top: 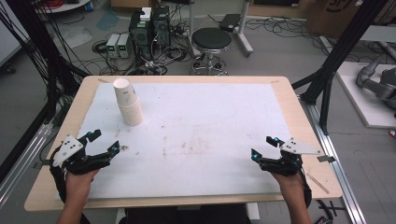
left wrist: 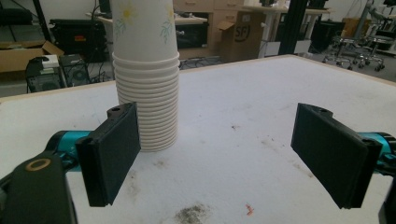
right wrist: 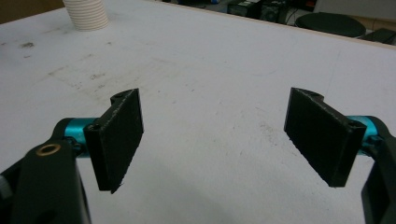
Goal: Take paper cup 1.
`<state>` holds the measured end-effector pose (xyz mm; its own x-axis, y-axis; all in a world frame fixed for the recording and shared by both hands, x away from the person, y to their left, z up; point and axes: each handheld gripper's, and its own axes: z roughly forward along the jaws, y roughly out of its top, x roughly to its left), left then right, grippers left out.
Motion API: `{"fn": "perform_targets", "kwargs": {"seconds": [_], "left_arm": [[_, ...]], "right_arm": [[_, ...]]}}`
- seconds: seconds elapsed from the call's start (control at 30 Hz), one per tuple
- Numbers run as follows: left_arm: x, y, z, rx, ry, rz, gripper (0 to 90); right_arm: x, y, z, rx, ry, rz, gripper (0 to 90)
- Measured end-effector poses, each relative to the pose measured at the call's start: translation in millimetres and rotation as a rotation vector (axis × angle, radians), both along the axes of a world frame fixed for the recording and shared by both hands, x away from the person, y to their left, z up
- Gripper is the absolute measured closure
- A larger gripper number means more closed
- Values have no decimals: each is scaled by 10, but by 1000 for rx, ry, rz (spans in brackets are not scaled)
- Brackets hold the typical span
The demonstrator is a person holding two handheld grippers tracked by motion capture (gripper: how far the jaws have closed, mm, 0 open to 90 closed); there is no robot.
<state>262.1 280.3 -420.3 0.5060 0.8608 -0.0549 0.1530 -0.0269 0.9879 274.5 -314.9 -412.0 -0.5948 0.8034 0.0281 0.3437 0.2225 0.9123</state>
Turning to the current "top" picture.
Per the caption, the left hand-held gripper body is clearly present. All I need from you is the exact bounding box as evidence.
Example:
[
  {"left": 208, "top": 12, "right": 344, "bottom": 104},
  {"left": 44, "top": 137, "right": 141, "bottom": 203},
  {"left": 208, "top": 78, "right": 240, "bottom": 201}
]
[{"left": 49, "top": 134, "right": 112, "bottom": 175}]

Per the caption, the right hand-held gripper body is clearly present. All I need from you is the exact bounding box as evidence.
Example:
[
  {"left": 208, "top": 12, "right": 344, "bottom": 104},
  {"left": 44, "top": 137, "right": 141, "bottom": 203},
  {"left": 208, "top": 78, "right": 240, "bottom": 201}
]
[{"left": 261, "top": 137, "right": 322, "bottom": 177}]

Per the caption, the stack of nested paper cups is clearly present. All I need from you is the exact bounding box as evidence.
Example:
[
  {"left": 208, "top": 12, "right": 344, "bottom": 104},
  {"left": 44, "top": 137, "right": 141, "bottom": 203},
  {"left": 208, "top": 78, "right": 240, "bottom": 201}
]
[{"left": 117, "top": 97, "right": 145, "bottom": 127}]

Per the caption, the floral white paper cup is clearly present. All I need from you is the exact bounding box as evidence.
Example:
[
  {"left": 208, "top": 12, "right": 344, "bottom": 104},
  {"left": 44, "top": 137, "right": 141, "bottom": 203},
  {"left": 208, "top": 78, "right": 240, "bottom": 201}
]
[{"left": 112, "top": 77, "right": 139, "bottom": 106}]

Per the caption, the person's left hand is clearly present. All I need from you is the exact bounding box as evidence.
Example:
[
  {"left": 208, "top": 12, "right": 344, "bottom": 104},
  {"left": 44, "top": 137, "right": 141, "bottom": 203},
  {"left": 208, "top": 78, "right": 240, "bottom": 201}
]
[{"left": 64, "top": 169, "right": 101, "bottom": 203}]

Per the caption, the person's right hand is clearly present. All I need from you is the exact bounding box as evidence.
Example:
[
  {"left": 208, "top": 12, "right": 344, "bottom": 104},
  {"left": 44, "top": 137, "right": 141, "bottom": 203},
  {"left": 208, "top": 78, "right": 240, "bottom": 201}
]
[{"left": 270, "top": 172, "right": 305, "bottom": 203}]

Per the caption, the thin wooden stick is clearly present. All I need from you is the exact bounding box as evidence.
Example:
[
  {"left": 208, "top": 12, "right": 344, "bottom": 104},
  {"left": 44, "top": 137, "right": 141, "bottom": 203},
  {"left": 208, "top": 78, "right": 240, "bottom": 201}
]
[{"left": 305, "top": 172, "right": 331, "bottom": 195}]

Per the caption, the white table mat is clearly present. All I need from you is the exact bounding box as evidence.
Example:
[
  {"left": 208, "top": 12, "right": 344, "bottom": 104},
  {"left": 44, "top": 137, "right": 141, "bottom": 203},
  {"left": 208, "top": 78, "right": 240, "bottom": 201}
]
[{"left": 55, "top": 81, "right": 292, "bottom": 201}]

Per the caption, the white floor board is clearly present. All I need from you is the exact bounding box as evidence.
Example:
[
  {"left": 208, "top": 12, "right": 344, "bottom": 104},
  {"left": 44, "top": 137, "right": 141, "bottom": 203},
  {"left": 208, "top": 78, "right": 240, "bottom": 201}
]
[{"left": 335, "top": 61, "right": 396, "bottom": 129}]

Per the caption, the grey bench power supply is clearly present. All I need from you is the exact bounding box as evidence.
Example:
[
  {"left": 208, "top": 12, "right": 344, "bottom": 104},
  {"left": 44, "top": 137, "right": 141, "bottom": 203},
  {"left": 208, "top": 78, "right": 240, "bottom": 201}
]
[
  {"left": 106, "top": 34, "right": 121, "bottom": 59},
  {"left": 117, "top": 33, "right": 133, "bottom": 59}
]

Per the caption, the black computer tower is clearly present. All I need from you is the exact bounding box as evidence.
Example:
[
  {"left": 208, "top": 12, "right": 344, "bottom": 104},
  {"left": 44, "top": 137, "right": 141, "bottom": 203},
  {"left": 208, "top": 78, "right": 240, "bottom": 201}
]
[
  {"left": 128, "top": 10, "right": 154, "bottom": 61},
  {"left": 151, "top": 5, "right": 172, "bottom": 49}
]

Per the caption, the white desk leg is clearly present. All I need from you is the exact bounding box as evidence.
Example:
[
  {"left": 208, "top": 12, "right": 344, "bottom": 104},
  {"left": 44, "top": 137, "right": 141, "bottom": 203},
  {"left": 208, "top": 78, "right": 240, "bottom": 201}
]
[
  {"left": 186, "top": 0, "right": 202, "bottom": 58},
  {"left": 236, "top": 0, "right": 254, "bottom": 58}
]

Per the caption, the black round stool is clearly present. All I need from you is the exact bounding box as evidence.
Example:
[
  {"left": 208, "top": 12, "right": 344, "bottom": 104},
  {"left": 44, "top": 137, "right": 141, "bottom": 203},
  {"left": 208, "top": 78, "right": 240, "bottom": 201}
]
[{"left": 190, "top": 27, "right": 233, "bottom": 76}]

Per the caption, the flat black device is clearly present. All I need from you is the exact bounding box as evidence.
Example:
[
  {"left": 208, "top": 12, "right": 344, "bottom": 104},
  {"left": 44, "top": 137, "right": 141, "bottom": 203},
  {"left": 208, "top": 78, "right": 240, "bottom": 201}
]
[{"left": 219, "top": 13, "right": 243, "bottom": 33}]

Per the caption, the small white box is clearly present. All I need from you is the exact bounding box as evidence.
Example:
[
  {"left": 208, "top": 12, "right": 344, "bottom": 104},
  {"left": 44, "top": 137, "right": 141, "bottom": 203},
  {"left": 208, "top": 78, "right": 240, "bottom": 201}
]
[{"left": 139, "top": 7, "right": 153, "bottom": 22}]

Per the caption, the open cardboard box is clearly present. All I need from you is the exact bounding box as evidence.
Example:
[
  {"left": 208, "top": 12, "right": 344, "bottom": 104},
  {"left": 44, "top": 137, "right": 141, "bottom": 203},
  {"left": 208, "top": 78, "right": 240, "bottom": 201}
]
[{"left": 109, "top": 0, "right": 154, "bottom": 9}]

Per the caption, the large cardboard box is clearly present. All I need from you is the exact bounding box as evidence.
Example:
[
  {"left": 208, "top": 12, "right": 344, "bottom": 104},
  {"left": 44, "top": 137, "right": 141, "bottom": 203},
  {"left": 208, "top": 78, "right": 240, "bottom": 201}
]
[{"left": 305, "top": 0, "right": 370, "bottom": 39}]

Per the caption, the aluminium rail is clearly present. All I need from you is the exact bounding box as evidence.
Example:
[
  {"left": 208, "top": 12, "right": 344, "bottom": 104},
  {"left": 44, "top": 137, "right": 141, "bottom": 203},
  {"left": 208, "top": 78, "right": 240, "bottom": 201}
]
[
  {"left": 299, "top": 95, "right": 368, "bottom": 224},
  {"left": 0, "top": 122, "right": 54, "bottom": 208}
]

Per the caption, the black metal frame post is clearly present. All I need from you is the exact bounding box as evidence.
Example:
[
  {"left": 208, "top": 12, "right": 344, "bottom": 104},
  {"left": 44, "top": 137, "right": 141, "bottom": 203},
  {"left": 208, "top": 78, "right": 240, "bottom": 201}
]
[
  {"left": 291, "top": 0, "right": 390, "bottom": 135},
  {"left": 0, "top": 0, "right": 92, "bottom": 185}
]

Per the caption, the tangle of floor cables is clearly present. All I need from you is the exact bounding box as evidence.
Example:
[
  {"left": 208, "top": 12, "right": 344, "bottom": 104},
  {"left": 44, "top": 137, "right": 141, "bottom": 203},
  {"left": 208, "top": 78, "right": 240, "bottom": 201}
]
[{"left": 91, "top": 12, "right": 194, "bottom": 77}]

